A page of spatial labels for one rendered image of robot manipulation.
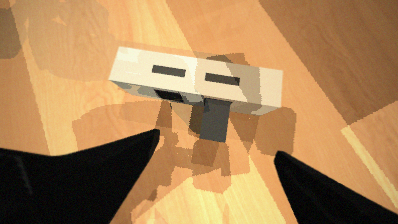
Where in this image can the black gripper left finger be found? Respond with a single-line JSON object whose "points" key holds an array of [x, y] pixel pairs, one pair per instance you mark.
{"points": [[82, 187]]}

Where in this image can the black two-prong plug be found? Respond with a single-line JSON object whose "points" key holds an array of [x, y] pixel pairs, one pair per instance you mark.
{"points": [[215, 120]]}

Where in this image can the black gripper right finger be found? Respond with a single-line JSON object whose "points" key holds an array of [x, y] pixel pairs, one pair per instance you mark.
{"points": [[318, 199]]}

